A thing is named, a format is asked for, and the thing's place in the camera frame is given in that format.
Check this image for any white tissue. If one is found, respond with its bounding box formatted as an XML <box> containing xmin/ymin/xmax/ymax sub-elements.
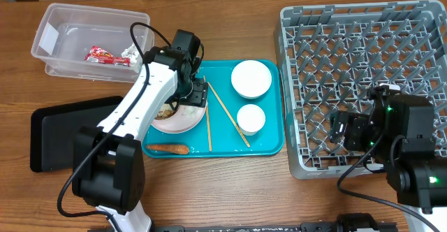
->
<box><xmin>182</xmin><ymin>106</ymin><xmax>203</xmax><ymax>119</ymax></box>

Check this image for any red snack wrapper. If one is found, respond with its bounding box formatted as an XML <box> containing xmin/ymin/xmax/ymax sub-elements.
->
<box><xmin>85</xmin><ymin>46</ymin><xmax>131</xmax><ymax>67</ymax></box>

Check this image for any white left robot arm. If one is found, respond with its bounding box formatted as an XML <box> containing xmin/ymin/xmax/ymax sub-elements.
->
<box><xmin>65</xmin><ymin>43</ymin><xmax>207</xmax><ymax>231</ymax></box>

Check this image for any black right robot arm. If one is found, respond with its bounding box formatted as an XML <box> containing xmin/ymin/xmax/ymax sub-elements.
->
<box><xmin>329</xmin><ymin>84</ymin><xmax>446</xmax><ymax>231</ymax></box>

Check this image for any grey dishwasher rack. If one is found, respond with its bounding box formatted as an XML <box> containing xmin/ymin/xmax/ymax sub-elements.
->
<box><xmin>274</xmin><ymin>0</ymin><xmax>446</xmax><ymax>180</ymax></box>

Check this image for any clear plastic waste bin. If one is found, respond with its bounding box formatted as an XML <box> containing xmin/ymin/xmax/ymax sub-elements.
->
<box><xmin>31</xmin><ymin>3</ymin><xmax>150</xmax><ymax>83</ymax></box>

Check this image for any right wooden chopstick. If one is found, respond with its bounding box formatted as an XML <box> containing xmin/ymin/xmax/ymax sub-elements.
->
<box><xmin>207</xmin><ymin>82</ymin><xmax>251</xmax><ymax>148</ymax></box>

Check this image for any teal plastic tray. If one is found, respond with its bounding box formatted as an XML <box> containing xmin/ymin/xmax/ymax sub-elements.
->
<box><xmin>142</xmin><ymin>59</ymin><xmax>285</xmax><ymax>159</ymax></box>

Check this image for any orange carrot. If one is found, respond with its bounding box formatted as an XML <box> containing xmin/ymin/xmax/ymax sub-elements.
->
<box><xmin>146</xmin><ymin>144</ymin><xmax>189</xmax><ymax>155</ymax></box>

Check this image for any large white upturned bowl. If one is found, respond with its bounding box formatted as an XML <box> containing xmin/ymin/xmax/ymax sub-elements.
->
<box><xmin>230</xmin><ymin>60</ymin><xmax>272</xmax><ymax>99</ymax></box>

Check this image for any crumpled foil ball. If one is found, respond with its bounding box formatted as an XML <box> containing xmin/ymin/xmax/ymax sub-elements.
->
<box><xmin>121</xmin><ymin>43</ymin><xmax>140</xmax><ymax>67</ymax></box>

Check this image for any small white upturned cup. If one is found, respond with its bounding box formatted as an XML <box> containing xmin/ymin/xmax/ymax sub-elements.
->
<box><xmin>237</xmin><ymin>104</ymin><xmax>266</xmax><ymax>136</ymax></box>

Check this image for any black rectangular tray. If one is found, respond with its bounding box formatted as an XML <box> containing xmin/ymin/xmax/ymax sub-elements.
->
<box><xmin>30</xmin><ymin>96</ymin><xmax>123</xmax><ymax>173</ymax></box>

